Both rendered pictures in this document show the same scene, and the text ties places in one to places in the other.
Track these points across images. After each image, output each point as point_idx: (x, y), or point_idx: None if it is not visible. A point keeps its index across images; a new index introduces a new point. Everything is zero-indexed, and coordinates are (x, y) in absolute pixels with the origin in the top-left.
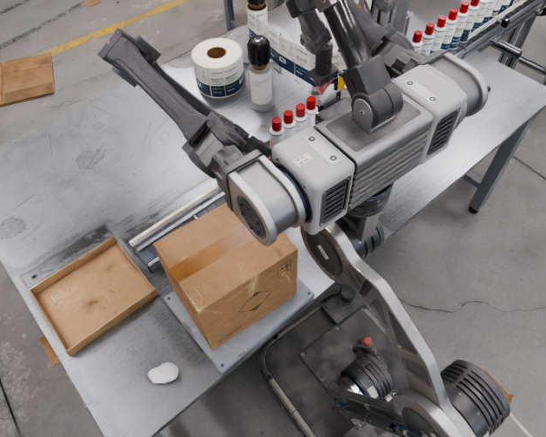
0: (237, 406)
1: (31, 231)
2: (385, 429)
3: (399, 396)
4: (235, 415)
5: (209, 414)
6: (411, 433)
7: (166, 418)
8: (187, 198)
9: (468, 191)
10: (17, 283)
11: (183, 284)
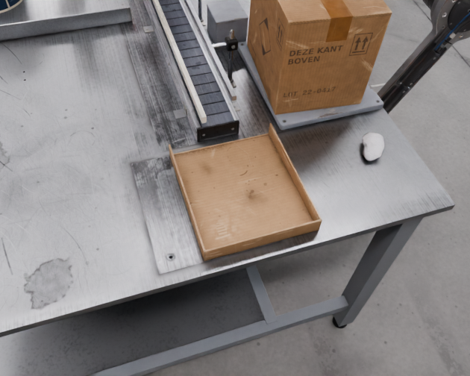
0: (295, 255)
1: (80, 251)
2: (430, 65)
3: (447, 2)
4: (304, 259)
5: (293, 283)
6: (460, 25)
7: (417, 158)
8: (148, 80)
9: None
10: (171, 280)
11: (356, 13)
